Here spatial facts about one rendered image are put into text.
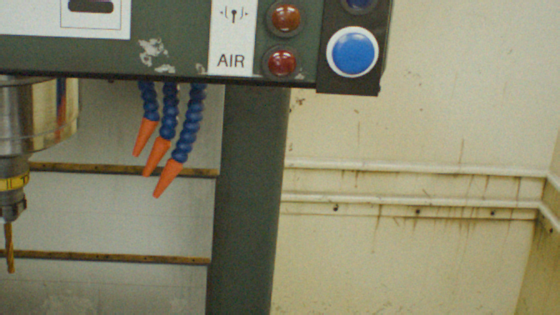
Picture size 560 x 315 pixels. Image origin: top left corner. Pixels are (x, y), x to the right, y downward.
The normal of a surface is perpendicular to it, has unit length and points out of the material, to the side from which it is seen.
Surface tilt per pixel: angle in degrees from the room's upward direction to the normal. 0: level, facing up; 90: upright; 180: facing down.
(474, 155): 90
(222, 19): 90
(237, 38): 90
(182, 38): 90
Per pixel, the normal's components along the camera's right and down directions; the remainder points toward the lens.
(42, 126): 0.72, 0.33
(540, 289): -0.99, -0.04
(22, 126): 0.52, 0.38
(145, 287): 0.08, 0.40
